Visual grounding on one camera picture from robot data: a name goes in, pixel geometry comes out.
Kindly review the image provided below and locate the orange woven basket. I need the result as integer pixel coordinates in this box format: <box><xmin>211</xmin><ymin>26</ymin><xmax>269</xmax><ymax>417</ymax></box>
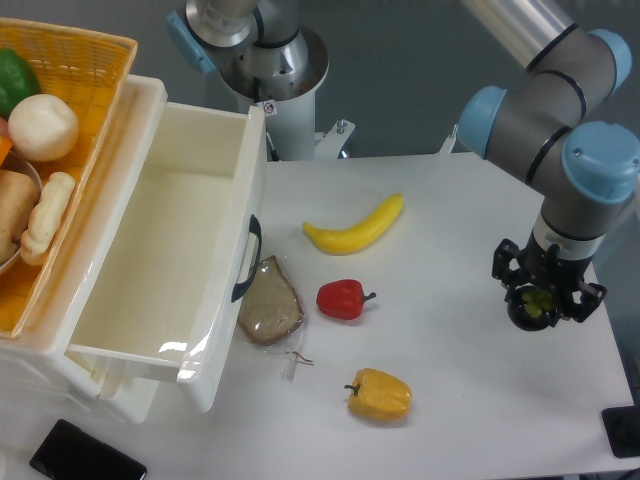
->
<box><xmin>0</xmin><ymin>17</ymin><xmax>139</xmax><ymax>340</ymax></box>

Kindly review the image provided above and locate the green toy pepper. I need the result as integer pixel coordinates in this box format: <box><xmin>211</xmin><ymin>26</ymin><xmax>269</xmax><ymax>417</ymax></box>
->
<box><xmin>0</xmin><ymin>48</ymin><xmax>41</xmax><ymax>120</ymax></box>

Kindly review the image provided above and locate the white round toy bun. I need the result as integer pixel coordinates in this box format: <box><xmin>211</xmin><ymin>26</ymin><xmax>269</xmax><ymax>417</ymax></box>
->
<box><xmin>8</xmin><ymin>94</ymin><xmax>79</xmax><ymax>162</ymax></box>

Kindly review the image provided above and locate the yellow toy banana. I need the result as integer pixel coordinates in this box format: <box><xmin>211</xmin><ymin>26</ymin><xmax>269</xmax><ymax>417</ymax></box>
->
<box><xmin>302</xmin><ymin>193</ymin><xmax>404</xmax><ymax>256</ymax></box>

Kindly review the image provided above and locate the black smartphone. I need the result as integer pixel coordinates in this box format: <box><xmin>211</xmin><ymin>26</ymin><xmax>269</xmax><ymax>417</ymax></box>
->
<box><xmin>29</xmin><ymin>419</ymin><xmax>147</xmax><ymax>480</ymax></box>

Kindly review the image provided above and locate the white plastic drawer cabinet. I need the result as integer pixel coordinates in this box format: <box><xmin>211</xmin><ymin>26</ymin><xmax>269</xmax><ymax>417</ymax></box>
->
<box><xmin>1</xmin><ymin>75</ymin><xmax>167</xmax><ymax>423</ymax></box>

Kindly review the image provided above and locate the dark drawer handle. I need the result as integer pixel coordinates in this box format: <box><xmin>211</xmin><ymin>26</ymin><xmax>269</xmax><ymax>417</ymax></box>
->
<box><xmin>231</xmin><ymin>215</ymin><xmax>263</xmax><ymax>303</ymax></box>

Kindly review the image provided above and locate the red toy bell pepper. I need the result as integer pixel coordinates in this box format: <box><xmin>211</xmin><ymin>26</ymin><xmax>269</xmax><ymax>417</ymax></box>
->
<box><xmin>316</xmin><ymin>279</ymin><xmax>377</xmax><ymax>321</ymax></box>

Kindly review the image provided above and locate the yellow toy bell pepper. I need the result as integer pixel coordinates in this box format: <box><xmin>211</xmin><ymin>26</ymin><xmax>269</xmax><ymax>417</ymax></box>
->
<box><xmin>343</xmin><ymin>368</ymin><xmax>413</xmax><ymax>422</ymax></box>

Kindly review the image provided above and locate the black device at table edge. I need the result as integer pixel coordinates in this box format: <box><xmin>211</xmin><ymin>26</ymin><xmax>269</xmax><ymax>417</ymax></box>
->
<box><xmin>601</xmin><ymin>406</ymin><xmax>639</xmax><ymax>458</ymax></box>

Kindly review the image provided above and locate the cream toy bread stick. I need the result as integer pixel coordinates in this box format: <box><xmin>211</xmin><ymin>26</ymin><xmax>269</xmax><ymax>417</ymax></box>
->
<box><xmin>20</xmin><ymin>172</ymin><xmax>76</xmax><ymax>266</ymax></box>

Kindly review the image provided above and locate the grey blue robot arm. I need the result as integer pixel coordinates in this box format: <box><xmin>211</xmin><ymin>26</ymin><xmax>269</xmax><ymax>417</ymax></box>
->
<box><xmin>457</xmin><ymin>1</ymin><xmax>639</xmax><ymax>331</ymax></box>

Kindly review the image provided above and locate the beige toy bread roll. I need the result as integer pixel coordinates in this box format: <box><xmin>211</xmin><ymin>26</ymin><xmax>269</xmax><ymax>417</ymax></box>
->
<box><xmin>0</xmin><ymin>170</ymin><xmax>39</xmax><ymax>264</ymax></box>

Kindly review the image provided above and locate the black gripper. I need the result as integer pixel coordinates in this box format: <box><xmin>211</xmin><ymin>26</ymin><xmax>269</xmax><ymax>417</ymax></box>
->
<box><xmin>491</xmin><ymin>239</ymin><xmax>607</xmax><ymax>323</ymax></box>

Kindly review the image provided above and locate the wrapped brown bread slice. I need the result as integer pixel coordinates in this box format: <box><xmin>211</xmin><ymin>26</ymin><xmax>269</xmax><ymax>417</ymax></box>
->
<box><xmin>237</xmin><ymin>255</ymin><xmax>305</xmax><ymax>347</ymax></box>

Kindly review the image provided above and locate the open white upper drawer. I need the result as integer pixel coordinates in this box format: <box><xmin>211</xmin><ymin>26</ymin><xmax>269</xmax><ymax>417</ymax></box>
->
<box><xmin>73</xmin><ymin>103</ymin><xmax>267</xmax><ymax>412</ymax></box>

